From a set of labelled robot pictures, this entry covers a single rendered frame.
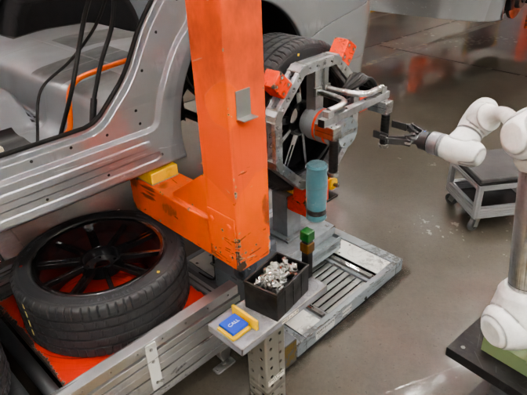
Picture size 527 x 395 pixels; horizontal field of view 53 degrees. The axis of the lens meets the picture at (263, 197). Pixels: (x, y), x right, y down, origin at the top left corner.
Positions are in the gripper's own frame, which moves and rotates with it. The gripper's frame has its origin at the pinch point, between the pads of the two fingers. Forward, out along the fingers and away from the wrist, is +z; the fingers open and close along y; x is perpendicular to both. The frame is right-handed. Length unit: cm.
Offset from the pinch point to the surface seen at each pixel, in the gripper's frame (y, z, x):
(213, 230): -80, 17, -18
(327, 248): -7, 23, -68
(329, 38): 34, 57, 22
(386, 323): -18, -20, -83
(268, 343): -85, -13, -49
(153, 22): -66, 60, 47
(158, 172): -75, 57, -10
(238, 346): -100, -15, -38
